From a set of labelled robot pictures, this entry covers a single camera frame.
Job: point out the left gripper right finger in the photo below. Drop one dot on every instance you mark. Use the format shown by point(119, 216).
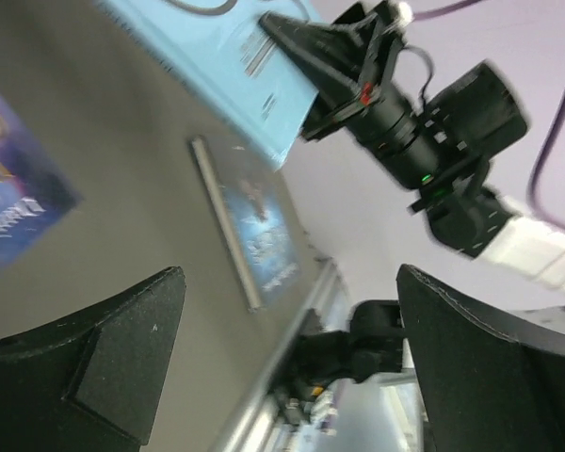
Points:
point(490, 380)

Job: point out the aluminium front rail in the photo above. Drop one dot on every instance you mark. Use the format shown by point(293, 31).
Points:
point(258, 424)

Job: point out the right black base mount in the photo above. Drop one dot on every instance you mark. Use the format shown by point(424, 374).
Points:
point(373, 343)

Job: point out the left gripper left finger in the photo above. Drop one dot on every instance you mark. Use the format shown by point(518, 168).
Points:
point(92, 380)

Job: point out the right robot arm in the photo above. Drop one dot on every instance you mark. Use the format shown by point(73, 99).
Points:
point(442, 147)

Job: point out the light blue circle book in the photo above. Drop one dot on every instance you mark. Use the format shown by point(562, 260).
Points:
point(218, 51)

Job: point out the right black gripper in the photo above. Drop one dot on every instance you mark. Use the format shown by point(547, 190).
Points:
point(356, 92)

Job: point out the dark blue Wuthering Heights book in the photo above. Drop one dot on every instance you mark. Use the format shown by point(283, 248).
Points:
point(240, 185)

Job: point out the purple galaxy cover book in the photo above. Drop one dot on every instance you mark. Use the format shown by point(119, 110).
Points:
point(34, 193)

